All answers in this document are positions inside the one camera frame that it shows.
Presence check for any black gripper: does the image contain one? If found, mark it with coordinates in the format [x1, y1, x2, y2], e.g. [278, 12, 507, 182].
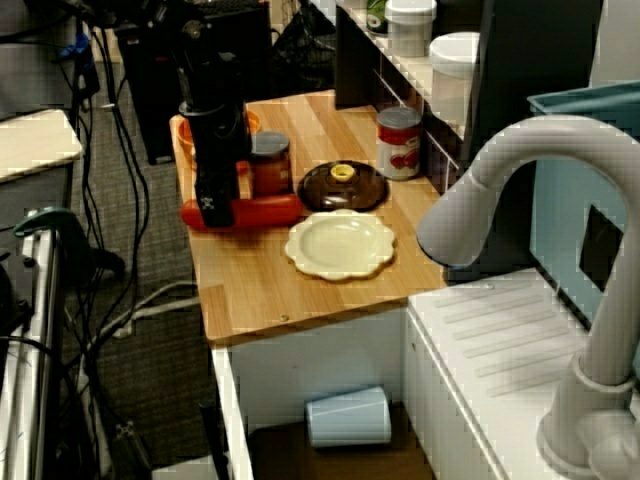
[178, 102, 253, 229]

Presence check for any red toy sausage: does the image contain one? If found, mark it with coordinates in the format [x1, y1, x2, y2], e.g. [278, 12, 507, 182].
[180, 193, 305, 231]

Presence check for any beans can orange label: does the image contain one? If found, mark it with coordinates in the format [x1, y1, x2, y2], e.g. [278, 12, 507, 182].
[248, 130, 293, 197]

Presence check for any orange toy pot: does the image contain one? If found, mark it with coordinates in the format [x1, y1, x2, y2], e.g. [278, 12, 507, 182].
[177, 109, 262, 175]

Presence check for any brown lid yellow knob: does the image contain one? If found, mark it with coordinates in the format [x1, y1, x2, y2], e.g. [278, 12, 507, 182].
[297, 159, 390, 212]

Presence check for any black tower box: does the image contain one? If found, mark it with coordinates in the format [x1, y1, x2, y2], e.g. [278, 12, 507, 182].
[117, 2, 274, 166]

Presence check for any cream scalloped plate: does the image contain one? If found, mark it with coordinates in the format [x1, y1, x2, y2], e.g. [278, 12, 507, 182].
[284, 209, 397, 281]

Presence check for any green power drill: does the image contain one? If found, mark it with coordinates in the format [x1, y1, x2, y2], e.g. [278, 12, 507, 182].
[12, 207, 126, 281]

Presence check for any cream side table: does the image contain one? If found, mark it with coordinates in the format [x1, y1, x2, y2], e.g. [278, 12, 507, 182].
[0, 108, 84, 184]

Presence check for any tomato can red label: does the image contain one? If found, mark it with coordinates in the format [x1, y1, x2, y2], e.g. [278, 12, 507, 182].
[375, 106, 424, 181]

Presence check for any green labelled jar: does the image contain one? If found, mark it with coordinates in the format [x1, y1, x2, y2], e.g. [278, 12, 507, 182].
[366, 0, 390, 36]

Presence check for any light blue cup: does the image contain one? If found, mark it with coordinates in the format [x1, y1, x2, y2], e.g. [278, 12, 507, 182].
[304, 384, 392, 448]

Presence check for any white plastic jar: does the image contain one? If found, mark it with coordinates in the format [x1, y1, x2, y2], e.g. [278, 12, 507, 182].
[384, 0, 438, 59]
[428, 32, 482, 121]

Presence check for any black slotted bar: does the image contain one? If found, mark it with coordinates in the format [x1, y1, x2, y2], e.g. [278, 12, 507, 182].
[113, 421, 154, 480]

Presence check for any white sink unit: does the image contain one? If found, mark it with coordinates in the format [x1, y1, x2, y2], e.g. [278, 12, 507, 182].
[212, 267, 640, 480]

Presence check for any grey toy faucet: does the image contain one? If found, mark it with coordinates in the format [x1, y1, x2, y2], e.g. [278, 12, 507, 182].
[415, 114, 640, 474]

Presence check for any black floor cable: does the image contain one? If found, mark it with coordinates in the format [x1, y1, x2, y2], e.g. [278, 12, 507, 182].
[89, 24, 151, 321]
[69, 49, 109, 361]

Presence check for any grey floor cable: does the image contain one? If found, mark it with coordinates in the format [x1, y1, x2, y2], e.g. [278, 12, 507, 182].
[94, 282, 201, 341]

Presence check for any black wire mesh panel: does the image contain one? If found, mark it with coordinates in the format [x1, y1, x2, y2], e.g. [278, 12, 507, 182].
[272, 0, 337, 96]

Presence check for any dark upright post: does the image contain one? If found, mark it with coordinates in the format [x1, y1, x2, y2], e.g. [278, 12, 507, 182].
[334, 4, 381, 109]
[467, 0, 604, 166]

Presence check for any blue cable connector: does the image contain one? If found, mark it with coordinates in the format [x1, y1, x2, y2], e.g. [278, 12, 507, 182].
[52, 32, 91, 64]

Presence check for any silver aluminium rail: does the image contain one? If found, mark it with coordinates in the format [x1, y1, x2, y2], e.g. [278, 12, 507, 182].
[0, 219, 64, 480]

